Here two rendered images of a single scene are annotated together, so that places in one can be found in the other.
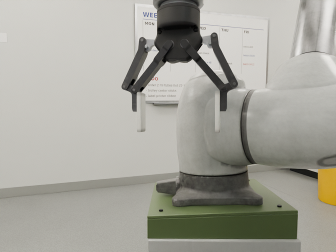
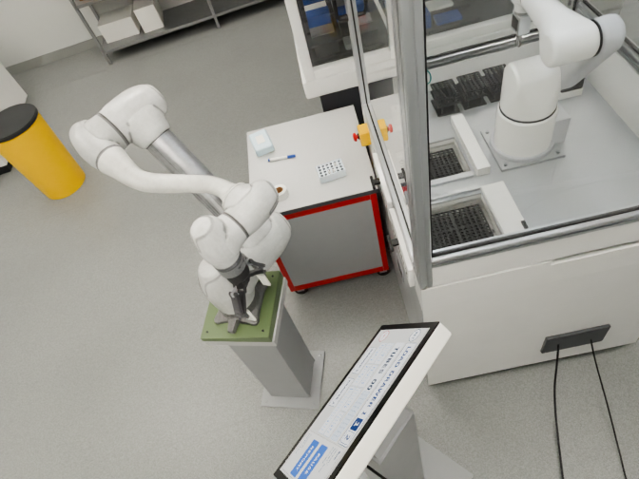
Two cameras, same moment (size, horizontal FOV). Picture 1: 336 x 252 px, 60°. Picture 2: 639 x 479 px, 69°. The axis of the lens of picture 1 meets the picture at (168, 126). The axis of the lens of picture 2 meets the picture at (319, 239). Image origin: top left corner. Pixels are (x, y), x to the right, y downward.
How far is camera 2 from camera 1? 1.45 m
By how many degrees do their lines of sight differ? 73
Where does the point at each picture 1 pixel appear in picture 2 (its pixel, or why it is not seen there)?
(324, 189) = (52, 187)
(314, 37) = not seen: hidden behind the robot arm
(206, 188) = (256, 304)
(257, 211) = (276, 287)
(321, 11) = not seen: hidden behind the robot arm
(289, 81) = (256, 239)
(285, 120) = (272, 254)
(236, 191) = (259, 290)
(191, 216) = (272, 316)
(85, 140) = not seen: outside the picture
